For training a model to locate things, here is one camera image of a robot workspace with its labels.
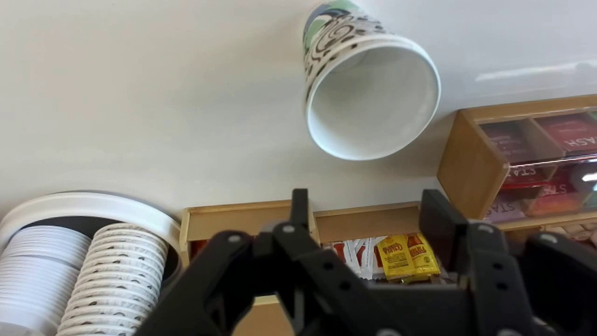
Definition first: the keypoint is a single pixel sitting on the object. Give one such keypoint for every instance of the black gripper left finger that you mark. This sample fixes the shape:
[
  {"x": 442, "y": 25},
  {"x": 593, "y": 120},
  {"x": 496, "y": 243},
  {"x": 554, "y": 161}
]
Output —
[{"x": 298, "y": 208}]

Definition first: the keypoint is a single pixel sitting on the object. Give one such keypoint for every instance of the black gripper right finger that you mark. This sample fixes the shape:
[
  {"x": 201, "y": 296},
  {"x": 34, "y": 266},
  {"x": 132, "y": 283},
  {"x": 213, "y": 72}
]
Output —
[{"x": 438, "y": 217}]

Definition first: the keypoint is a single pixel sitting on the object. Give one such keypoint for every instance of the stack of paper cups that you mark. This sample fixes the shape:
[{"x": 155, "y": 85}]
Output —
[{"x": 112, "y": 286}]

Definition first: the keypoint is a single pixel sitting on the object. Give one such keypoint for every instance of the yellow sweetener packet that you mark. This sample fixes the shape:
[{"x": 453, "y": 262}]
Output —
[
  {"x": 423, "y": 255},
  {"x": 392, "y": 258}
]

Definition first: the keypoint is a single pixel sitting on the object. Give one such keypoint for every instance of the wooden tea box clear lid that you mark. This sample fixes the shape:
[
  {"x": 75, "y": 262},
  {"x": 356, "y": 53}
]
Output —
[{"x": 466, "y": 161}]

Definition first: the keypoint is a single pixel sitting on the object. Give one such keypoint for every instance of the white round dispenser base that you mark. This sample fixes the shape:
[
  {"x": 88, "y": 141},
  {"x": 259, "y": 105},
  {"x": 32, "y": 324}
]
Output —
[{"x": 93, "y": 206}]

